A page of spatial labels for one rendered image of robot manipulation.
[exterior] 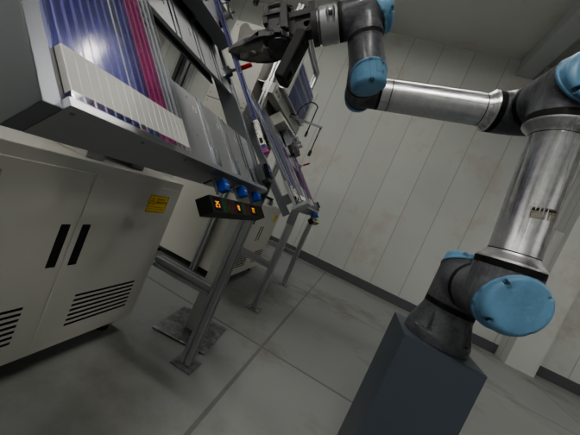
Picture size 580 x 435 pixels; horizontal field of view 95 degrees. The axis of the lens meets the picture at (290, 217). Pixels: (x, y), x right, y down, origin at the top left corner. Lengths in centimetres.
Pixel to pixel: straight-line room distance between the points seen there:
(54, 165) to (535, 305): 99
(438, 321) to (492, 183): 359
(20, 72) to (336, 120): 399
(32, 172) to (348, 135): 376
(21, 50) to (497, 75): 461
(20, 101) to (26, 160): 37
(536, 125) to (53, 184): 101
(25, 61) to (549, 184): 77
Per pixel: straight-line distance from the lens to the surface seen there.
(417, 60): 461
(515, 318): 64
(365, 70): 63
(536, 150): 69
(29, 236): 84
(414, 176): 402
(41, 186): 79
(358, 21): 68
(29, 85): 39
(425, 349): 74
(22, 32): 43
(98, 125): 41
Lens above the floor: 73
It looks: 3 degrees down
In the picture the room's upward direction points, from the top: 24 degrees clockwise
